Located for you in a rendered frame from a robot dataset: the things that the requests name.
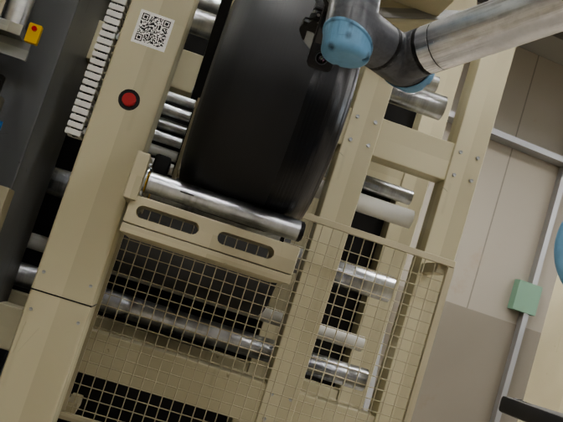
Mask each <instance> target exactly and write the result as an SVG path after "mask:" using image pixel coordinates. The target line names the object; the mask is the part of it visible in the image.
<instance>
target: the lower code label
mask: <svg viewBox="0 0 563 422"><path fill-rule="evenodd" d="M174 21H175V20H172V19H170V18H166V17H164V16H161V15H158V14H156V13H152V12H149V11H147V10H144V9H142V10H141V12H140V15H139V18H138V20H137V24H136V27H135V29H134V32H133V35H132V39H131V41H132V42H135V43H138V44H141V45H144V46H147V47H149V48H152V49H156V50H159V51H161V52H164V51H165V49H166V46H167V43H168V39H169V36H170V33H171V31H172V28H173V24H174Z"/></svg>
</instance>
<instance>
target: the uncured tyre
mask: <svg viewBox="0 0 563 422"><path fill-rule="evenodd" d="M314 5H315V1H314V0H234V2H233V4H232V6H231V9H230V12H229V15H228V17H227V19H226V22H225V26H224V28H223V31H222V34H221V36H220V41H219V43H218V46H217V49H216V51H215V54H214V57H213V60H212V63H211V66H210V68H209V73H208V76H207V79H206V81H205V84H204V88H203V91H202V94H201V96H200V99H199V104H198V107H197V110H196V112H195V115H194V120H193V123H192V126H191V129H190V132H189V136H188V140H187V142H186V146H185V148H184V152H183V157H182V161H181V166H180V172H179V179H178V180H179V181H181V182H184V183H189V184H192V185H194V186H197V187H200V188H204V189H207V190H209V191H212V192H215V193H219V194H222V195H225V196H227V197H230V198H234V199H237V200H240V201H242V202H246V203H250V204H253V205H255V206H258V207H261V208H265V209H268V210H271V211H273V212H276V213H279V214H283V215H286V216H288V217H291V218H294V219H298V220H301V219H302V217H303V216H304V214H305V213H306V212H307V210H308V208H309V206H310V204H311V202H312V200H313V198H314V196H315V194H316V192H317V190H318V188H319V186H320V184H321V182H322V180H323V177H324V175H325V173H326V171H327V169H328V166H329V163H330V162H331V160H332V157H333V154H334V152H335V149H336V146H337V145H338V140H339V138H340V136H341V133H342V130H343V126H344V123H345V121H346V118H347V115H348V113H349V108H350V106H351V102H352V99H353V96H354V91H355V87H356V84H357V80H358V77H359V70H360V68H355V69H349V68H343V67H339V65H337V64H334V65H333V68H332V69H331V70H330V71H329V72H324V71H321V70H319V69H314V68H312V67H310V66H308V64H307V56H308V53H309V50H310V48H308V46H307V45H306V44H305V43H304V41H303V39H302V36H301V34H300V31H299V28H300V26H301V23H302V20H303V19H304V18H305V17H310V14H311V12H313V8H314Z"/></svg>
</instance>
